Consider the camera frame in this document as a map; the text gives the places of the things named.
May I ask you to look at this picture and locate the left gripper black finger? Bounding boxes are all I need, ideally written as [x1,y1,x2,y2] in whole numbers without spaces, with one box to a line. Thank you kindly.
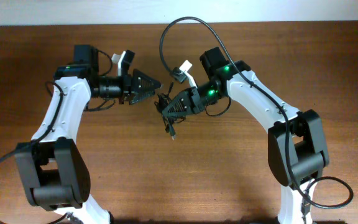
[131,69,162,93]
[129,90,155,105]

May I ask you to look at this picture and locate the black USB cable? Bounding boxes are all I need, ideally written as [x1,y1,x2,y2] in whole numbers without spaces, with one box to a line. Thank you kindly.
[154,81,186,141]

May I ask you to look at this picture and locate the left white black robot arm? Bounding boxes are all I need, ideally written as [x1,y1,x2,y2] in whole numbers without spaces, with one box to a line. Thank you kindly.
[15,45,161,223]

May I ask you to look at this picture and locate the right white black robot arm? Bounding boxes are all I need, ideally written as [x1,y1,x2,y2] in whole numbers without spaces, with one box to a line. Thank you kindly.
[156,47,329,223]

